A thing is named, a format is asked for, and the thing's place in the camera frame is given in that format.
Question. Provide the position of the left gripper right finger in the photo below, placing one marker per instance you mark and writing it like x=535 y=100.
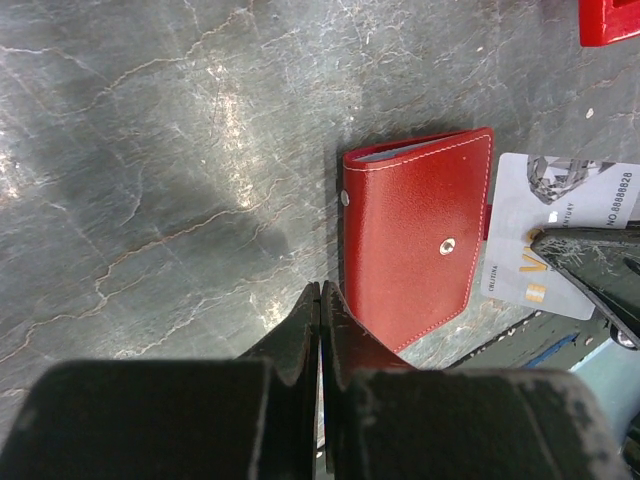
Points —
x=385 y=419

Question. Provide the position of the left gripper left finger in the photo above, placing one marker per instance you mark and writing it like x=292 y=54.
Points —
x=251 y=417

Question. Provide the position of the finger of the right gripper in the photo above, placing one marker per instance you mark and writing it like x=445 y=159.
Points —
x=603 y=264

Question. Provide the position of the red leather card holder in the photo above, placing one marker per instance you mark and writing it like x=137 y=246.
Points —
x=415 y=214

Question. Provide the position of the red plastic bin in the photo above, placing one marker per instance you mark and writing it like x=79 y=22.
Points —
x=604 y=22

